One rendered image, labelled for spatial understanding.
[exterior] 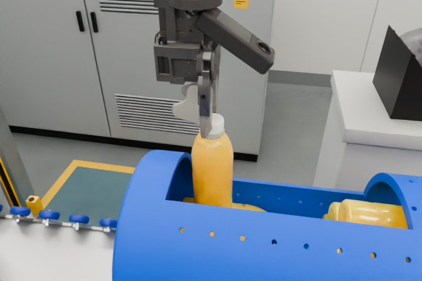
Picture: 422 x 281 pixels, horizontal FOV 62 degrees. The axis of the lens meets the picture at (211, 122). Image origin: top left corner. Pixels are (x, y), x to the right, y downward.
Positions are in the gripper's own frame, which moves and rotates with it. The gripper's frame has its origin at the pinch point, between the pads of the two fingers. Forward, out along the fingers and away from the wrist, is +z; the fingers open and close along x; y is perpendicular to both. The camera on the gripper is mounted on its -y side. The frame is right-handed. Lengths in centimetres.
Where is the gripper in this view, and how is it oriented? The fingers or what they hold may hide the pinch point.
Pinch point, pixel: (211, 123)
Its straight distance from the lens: 55.9
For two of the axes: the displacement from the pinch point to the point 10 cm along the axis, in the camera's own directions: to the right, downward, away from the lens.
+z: 0.0, 8.3, 5.6
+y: -9.9, -0.9, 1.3
